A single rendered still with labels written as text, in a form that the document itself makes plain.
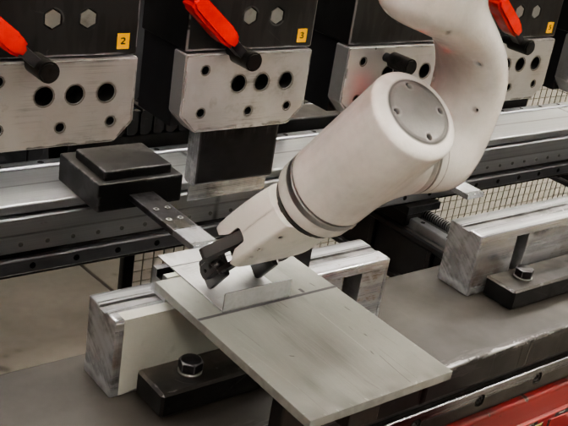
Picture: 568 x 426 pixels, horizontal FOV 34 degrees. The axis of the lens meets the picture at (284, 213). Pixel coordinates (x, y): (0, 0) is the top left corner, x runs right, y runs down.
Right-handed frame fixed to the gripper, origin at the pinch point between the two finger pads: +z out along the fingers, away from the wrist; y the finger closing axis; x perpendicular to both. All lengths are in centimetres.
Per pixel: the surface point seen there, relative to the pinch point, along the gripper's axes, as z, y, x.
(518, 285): 8, -49, 9
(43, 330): 171, -48, -44
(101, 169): 15.6, 2.8, -20.1
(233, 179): -2.9, -1.5, -8.5
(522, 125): 24, -89, -22
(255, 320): -2.8, 2.3, 7.0
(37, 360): 162, -41, -34
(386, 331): -7.5, -9.1, 12.5
